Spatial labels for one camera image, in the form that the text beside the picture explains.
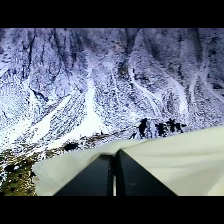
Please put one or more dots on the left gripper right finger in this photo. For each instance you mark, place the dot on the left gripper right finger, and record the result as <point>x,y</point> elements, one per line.
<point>140,180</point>

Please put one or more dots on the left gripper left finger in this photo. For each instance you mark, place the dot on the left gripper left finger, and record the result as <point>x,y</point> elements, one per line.
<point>92,180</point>

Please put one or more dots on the white garment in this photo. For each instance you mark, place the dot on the white garment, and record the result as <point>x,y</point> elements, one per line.
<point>186,160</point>

